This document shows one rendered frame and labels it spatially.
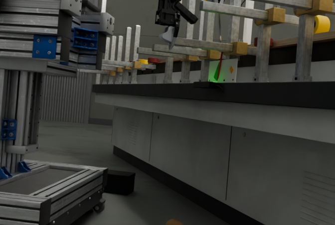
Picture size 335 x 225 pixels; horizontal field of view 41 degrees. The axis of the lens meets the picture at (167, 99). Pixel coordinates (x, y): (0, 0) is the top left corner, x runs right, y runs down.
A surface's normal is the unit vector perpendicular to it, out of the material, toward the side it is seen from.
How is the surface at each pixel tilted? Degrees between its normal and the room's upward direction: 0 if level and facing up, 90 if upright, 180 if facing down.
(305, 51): 90
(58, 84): 90
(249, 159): 90
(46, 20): 90
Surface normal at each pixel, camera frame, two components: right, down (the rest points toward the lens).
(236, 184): -0.93, -0.07
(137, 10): -0.14, -0.01
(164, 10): 0.35, 0.03
